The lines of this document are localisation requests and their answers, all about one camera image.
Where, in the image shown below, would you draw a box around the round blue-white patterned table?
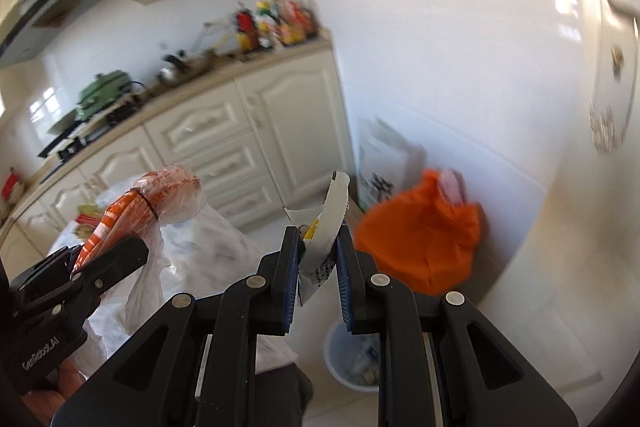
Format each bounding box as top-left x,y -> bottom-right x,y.
47,177 -> 301,373

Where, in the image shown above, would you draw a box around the red and white bowl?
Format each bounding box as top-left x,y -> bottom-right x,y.
1,167 -> 26,202

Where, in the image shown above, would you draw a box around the green electric cooking pot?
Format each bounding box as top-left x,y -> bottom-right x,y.
75,69 -> 133,118

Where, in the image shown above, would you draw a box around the cream door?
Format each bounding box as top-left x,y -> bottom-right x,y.
570,0 -> 640,158

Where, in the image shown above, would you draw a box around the pale blue trash bin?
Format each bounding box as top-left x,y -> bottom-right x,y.
324,319 -> 383,394

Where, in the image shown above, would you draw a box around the steel pan with black utensil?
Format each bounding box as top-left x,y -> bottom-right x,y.
159,49 -> 213,86

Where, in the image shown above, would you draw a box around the group of condiment bottles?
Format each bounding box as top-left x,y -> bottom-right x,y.
235,0 -> 321,52

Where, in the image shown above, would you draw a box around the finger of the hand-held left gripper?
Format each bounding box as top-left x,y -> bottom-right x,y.
15,237 -> 150,324
10,247 -> 83,293

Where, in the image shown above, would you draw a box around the orange plastic bag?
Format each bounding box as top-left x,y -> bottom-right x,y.
357,169 -> 483,295

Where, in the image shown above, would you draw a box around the orange striped food packet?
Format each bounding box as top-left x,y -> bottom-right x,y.
72,164 -> 203,278

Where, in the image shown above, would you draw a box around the white rice bag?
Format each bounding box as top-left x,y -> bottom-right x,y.
356,117 -> 426,212

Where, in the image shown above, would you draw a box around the cream lower kitchen cabinets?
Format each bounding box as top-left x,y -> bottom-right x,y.
0,44 -> 356,268

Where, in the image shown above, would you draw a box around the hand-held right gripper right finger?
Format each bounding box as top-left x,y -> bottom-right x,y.
336,224 -> 578,427

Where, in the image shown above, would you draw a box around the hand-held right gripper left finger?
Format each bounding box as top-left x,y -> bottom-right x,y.
52,227 -> 307,427

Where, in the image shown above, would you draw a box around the person's left hand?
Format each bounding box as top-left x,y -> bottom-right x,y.
20,359 -> 91,427

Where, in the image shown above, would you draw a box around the black gas stove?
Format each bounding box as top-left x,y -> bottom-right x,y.
37,104 -> 138,160

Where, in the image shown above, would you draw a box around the beige kitchen countertop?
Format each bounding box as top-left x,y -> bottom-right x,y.
0,29 -> 333,228

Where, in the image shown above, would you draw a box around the metal door handle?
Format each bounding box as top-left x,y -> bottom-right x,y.
606,0 -> 640,18

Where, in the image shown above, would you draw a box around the white and yellow wrapper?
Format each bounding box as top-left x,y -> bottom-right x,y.
282,171 -> 351,308

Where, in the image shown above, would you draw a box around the grey range hood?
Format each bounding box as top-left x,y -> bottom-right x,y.
0,0 -> 123,70

